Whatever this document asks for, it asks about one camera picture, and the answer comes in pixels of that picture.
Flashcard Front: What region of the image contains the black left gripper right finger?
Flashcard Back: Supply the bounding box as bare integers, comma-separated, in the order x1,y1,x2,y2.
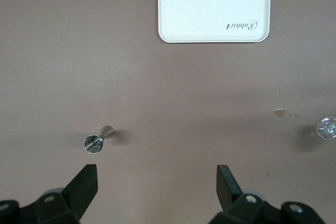
208,165,326,224

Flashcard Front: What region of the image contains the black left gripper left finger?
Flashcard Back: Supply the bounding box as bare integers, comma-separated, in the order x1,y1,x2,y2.
0,164,99,224

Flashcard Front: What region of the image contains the steel double jigger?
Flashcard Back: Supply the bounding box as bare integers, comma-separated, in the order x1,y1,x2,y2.
83,125,116,155

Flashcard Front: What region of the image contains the white rabbit print tray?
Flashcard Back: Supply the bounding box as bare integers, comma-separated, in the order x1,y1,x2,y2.
157,0,271,44

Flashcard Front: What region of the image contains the clear wine glass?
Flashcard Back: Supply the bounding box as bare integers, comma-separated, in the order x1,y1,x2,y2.
316,115,336,140

